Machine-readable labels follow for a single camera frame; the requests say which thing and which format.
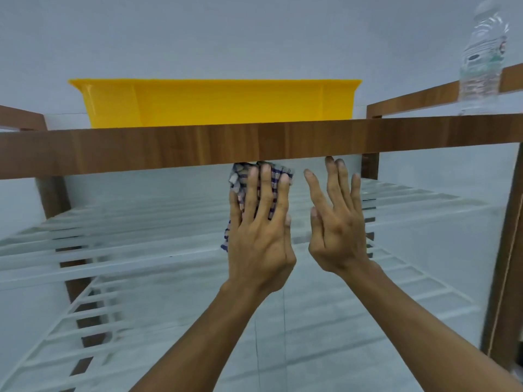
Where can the wooden glass display cabinet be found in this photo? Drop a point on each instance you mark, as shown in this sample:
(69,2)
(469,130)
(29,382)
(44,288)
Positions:
(163,146)

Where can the blue white checkered cloth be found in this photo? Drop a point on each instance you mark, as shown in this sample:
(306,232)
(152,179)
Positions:
(239,175)

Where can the yellow plastic tray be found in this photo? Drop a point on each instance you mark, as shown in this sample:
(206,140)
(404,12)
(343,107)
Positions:
(204,104)

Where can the person's right forearm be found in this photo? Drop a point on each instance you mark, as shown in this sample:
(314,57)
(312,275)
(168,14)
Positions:
(421,334)

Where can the clear plastic bottle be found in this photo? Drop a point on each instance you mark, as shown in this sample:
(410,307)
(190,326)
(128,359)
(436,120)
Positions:
(482,57)

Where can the person's left hand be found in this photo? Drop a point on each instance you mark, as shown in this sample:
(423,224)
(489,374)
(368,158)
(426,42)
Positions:
(261,249)

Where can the person's right hand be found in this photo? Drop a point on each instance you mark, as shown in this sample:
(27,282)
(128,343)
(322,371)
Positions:
(343,240)

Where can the person's left forearm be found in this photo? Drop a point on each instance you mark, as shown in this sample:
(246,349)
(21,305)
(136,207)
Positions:
(204,347)

